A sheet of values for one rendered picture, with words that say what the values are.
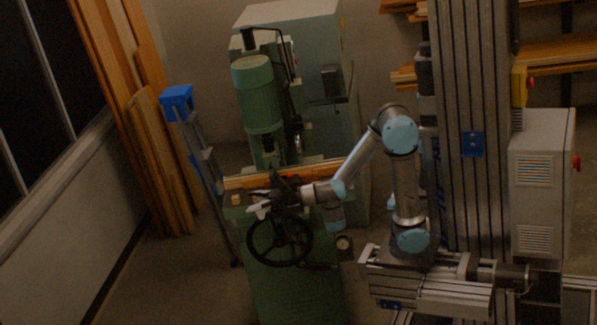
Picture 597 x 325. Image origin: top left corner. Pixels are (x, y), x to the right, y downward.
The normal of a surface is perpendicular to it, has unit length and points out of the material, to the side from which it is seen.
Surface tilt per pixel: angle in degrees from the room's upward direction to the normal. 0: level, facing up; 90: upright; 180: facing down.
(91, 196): 90
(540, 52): 1
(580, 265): 0
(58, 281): 90
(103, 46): 87
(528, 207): 90
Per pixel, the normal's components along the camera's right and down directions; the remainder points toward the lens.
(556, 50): -0.18, -0.87
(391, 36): -0.14, 0.49
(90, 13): 0.96, -0.14
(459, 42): -0.39, 0.49
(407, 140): 0.02, 0.34
